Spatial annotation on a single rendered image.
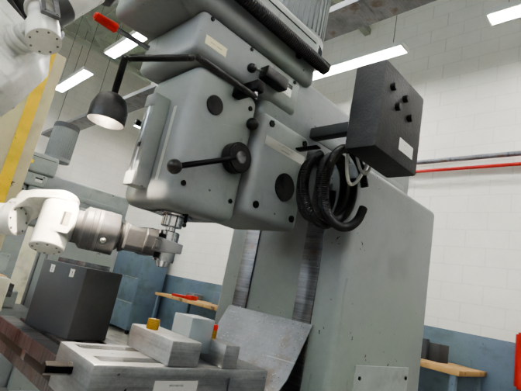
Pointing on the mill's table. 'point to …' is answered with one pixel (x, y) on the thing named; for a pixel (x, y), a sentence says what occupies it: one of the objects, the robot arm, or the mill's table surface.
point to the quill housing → (196, 148)
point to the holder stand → (74, 299)
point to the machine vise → (154, 370)
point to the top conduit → (259, 11)
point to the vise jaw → (165, 346)
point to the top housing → (167, 15)
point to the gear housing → (202, 21)
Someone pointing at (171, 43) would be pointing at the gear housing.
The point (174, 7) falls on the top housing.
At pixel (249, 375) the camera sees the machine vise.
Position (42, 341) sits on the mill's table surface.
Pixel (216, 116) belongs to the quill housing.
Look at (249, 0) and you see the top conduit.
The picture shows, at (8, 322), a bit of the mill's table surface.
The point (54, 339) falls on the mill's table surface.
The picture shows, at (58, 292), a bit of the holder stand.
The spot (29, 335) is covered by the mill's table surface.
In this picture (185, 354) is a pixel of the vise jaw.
